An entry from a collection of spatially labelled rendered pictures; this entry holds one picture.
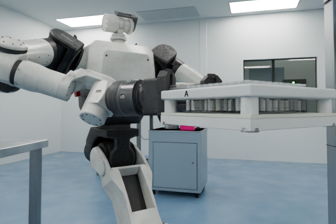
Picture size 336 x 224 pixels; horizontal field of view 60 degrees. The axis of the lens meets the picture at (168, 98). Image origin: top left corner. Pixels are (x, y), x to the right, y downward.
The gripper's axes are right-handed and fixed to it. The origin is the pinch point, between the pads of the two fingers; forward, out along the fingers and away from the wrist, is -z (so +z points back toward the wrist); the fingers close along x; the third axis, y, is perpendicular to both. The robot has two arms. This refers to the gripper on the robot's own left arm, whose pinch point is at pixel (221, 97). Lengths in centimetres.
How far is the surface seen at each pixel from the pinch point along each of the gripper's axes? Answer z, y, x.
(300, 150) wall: 332, -422, 78
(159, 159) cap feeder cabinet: 255, -96, 58
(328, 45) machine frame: 7, -51, -19
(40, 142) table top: 87, 38, 16
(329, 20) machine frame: 6, -51, -28
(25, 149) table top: 78, 44, 18
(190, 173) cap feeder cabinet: 231, -124, 73
